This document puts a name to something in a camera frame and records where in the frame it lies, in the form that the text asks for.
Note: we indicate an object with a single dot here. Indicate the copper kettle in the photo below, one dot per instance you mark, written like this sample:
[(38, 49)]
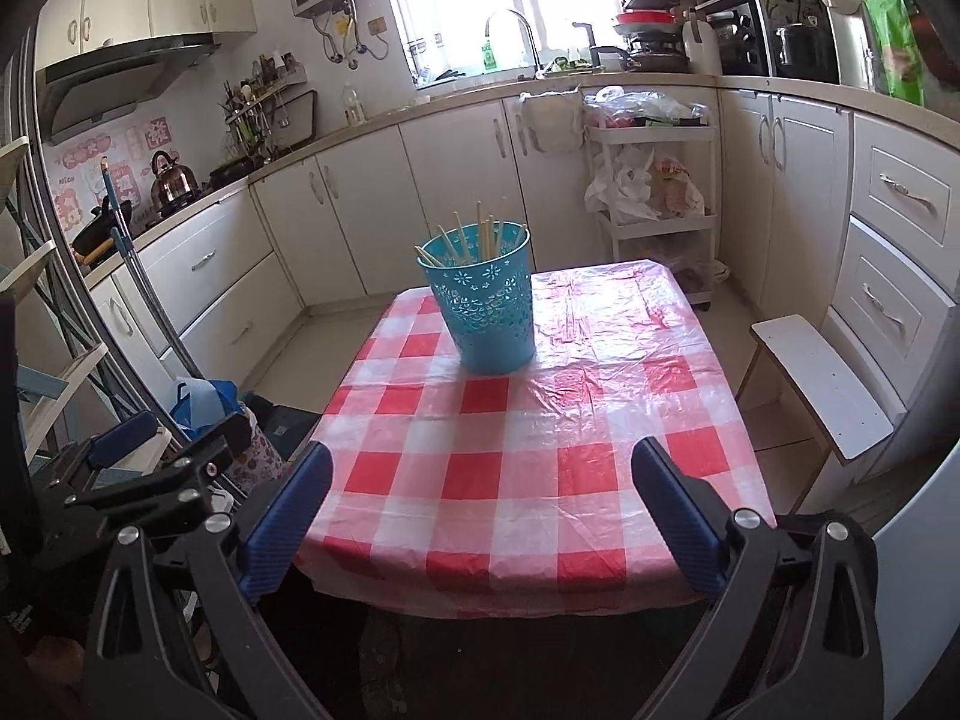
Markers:
[(174, 184)]

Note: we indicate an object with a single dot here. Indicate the white trolley cart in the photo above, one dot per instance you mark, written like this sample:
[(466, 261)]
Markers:
[(660, 240)]

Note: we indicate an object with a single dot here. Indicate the cream door base cabinet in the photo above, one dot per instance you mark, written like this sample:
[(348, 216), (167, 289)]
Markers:
[(780, 187), (435, 187)]

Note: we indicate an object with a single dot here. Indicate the white jug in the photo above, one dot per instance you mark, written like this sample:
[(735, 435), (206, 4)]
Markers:
[(701, 49)]

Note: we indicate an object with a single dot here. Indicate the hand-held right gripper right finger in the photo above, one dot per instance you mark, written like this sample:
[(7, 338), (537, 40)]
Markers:
[(679, 517)]

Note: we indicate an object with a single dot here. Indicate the white plastic bag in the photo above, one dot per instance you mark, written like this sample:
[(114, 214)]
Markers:
[(622, 184)]

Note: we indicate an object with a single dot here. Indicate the cream upper cabinet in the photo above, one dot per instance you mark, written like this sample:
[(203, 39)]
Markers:
[(150, 0)]

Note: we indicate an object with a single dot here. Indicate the red checked plastic tablecloth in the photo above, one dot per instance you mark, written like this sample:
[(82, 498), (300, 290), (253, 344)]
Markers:
[(525, 450)]

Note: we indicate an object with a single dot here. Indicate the blue plastic bag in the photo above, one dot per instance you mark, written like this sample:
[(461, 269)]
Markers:
[(202, 405)]

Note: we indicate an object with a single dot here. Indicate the wall power socket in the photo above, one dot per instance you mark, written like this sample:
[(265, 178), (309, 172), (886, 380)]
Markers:
[(379, 25)]

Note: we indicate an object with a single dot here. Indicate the black cooking pot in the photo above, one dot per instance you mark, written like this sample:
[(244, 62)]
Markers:
[(802, 52)]

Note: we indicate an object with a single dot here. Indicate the metal mop pole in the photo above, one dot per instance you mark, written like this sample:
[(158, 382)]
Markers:
[(146, 277)]

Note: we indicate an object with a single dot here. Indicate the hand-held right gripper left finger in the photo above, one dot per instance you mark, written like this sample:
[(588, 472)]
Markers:
[(292, 517)]

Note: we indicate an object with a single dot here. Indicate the white wooden stool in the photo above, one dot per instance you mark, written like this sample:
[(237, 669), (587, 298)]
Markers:
[(825, 382)]

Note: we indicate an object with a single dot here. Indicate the cream drawer cabinet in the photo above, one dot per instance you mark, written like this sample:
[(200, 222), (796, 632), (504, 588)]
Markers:
[(210, 277), (900, 255)]

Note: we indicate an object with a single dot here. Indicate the steel range hood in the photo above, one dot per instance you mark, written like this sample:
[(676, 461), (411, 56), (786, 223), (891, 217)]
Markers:
[(112, 82)]

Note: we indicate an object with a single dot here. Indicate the bunch of wooden chopsticks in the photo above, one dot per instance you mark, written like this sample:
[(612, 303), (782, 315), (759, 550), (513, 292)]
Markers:
[(480, 240)]

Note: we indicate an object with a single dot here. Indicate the pink wall stickers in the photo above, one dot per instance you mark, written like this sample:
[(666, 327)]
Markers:
[(112, 165)]

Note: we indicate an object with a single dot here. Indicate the red snack packet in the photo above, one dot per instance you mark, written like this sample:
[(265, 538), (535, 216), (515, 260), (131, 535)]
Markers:
[(937, 45)]

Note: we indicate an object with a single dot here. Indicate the floral patterned bin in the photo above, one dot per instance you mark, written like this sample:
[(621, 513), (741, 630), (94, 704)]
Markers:
[(259, 457)]

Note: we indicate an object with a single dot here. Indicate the black wok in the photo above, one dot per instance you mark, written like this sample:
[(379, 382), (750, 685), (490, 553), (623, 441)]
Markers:
[(101, 229)]

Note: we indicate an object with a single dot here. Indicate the white thermos kettle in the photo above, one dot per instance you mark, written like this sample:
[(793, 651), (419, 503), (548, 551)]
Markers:
[(851, 37)]

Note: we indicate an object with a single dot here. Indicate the green snack packet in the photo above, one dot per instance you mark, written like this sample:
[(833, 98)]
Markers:
[(892, 37)]

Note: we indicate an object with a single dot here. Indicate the dark floor mat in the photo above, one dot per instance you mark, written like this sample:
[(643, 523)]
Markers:
[(289, 424)]

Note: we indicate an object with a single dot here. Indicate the chrome kitchen faucet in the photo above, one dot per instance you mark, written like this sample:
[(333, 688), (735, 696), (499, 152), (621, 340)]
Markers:
[(525, 30)]

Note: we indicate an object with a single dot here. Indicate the green dish soap bottle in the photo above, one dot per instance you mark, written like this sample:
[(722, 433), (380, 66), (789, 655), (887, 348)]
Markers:
[(490, 58)]

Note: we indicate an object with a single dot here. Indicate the white hanging bag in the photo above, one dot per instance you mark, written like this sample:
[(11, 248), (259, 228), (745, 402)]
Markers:
[(551, 124)]

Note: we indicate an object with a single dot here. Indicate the plastic bags with groceries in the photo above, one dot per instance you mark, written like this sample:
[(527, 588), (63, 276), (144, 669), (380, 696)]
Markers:
[(645, 106)]

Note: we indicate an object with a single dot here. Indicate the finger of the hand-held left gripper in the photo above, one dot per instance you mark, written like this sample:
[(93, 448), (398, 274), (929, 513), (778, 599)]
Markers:
[(124, 439), (217, 439)]

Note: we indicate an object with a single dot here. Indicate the wall utensil rack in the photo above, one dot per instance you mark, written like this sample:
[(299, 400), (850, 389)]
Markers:
[(255, 101)]

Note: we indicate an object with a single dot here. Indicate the clear plastic bottle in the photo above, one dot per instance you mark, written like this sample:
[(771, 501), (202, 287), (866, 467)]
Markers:
[(354, 106)]

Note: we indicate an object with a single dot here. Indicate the stack of red pots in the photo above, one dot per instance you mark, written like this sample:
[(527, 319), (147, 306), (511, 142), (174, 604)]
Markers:
[(649, 34)]

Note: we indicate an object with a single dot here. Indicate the folding ladder shelf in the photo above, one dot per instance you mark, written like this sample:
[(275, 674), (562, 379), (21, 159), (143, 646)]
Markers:
[(45, 330)]

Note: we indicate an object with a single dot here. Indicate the black countertop appliance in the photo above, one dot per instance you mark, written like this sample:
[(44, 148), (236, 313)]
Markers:
[(742, 41)]

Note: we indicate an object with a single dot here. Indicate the blue perforated plastic basket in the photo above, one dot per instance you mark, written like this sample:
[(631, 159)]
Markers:
[(487, 315)]

